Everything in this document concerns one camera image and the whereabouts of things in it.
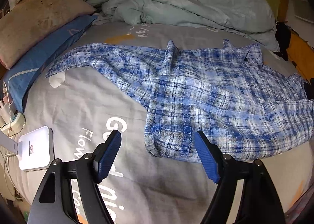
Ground white charger cables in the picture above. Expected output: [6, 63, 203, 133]
[0, 81, 27, 200]

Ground light blue duvet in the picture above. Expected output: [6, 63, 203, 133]
[84, 0, 279, 52]

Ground grey printed bed sheet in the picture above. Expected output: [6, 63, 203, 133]
[7, 23, 313, 223]

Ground orange yellow blanket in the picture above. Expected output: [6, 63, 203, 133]
[287, 30, 314, 80]

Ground white square box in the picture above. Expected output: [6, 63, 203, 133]
[17, 126, 54, 171]

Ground blue plaid flannel shirt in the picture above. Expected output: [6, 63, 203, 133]
[47, 40, 313, 162]

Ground beige pillow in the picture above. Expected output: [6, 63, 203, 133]
[1, 0, 95, 70]

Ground black garment by headboard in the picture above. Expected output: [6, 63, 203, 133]
[275, 22, 291, 61]

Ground blue pillow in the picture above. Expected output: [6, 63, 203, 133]
[2, 15, 97, 113]

